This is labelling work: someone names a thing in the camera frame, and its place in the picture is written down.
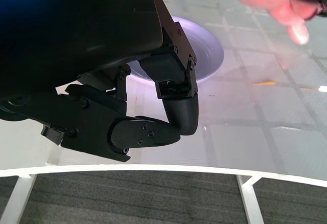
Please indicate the white table frame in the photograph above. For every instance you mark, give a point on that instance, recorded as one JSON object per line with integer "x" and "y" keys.
{"x": 19, "y": 196}

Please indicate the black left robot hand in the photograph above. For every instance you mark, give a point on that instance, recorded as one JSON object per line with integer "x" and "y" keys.
{"x": 76, "y": 29}

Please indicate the lavender round plate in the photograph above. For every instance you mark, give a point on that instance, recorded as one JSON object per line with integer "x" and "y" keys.
{"x": 204, "y": 50}

